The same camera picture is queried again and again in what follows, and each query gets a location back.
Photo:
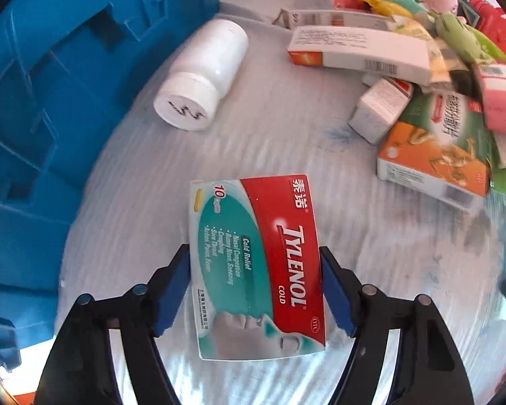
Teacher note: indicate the blue plastic storage bin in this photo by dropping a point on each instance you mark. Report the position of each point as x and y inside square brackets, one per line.
[46, 93]

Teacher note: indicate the teal round plush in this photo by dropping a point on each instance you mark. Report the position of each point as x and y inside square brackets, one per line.
[398, 2]

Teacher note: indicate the green frog plush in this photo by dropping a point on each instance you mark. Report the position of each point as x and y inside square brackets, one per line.
[455, 33]

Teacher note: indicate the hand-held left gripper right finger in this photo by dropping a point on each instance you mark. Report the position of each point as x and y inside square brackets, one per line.
[337, 299]

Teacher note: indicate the white pill bottle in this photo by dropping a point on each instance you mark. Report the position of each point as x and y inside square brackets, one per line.
[213, 50]

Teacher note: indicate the red toy handbag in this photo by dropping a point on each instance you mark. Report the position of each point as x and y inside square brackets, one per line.
[489, 17]

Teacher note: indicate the red and teal medicine box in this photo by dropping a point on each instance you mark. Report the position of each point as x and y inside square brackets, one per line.
[278, 261]

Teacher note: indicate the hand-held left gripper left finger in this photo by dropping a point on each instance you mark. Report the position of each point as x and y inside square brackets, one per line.
[173, 299]

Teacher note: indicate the pile of medicine boxes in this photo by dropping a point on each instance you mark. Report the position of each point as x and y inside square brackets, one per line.
[358, 50]

